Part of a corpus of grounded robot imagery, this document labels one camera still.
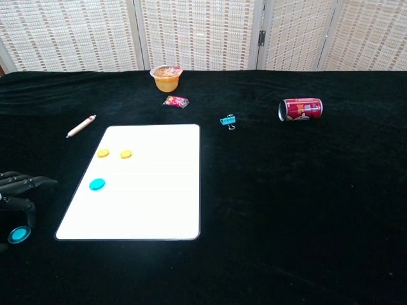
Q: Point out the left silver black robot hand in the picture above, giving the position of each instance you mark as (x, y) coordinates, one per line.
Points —
(19, 184)

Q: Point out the blue round magnet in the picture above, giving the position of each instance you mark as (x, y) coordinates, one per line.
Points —
(18, 235)
(97, 184)

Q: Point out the yellow round magnet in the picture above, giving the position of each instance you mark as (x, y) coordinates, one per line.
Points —
(103, 153)
(126, 154)

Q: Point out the white rectangular board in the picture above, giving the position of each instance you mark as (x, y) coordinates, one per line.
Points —
(149, 197)

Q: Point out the white marker pen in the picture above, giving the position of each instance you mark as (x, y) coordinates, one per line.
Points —
(81, 126)

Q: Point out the woven folding screen panel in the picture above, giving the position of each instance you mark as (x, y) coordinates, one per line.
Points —
(295, 35)
(369, 35)
(197, 35)
(70, 35)

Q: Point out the red snack packet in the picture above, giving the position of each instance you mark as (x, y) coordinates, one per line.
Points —
(175, 102)

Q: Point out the orange jelly cup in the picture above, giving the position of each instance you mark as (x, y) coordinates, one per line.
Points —
(166, 81)

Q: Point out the blue binder clip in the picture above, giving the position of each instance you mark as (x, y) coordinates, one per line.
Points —
(227, 120)

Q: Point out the black velvet tablecloth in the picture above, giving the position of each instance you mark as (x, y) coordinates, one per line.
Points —
(286, 206)

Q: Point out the black screen hinge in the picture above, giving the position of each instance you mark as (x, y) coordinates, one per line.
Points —
(261, 37)

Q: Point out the red soda can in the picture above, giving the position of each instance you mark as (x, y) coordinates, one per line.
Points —
(302, 109)

